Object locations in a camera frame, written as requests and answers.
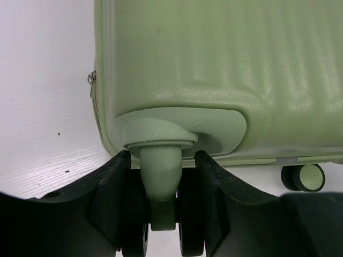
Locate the green suitcase with blue lining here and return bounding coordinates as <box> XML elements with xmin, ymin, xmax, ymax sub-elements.
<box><xmin>88</xmin><ymin>1</ymin><xmax>342</xmax><ymax>251</ymax></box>

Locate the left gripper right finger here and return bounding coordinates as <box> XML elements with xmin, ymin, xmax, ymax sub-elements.
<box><xmin>178</xmin><ymin>150</ymin><xmax>342</xmax><ymax>256</ymax></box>

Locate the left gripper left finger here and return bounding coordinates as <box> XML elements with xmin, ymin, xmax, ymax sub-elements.
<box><xmin>1</xmin><ymin>150</ymin><xmax>146</xmax><ymax>256</ymax></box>

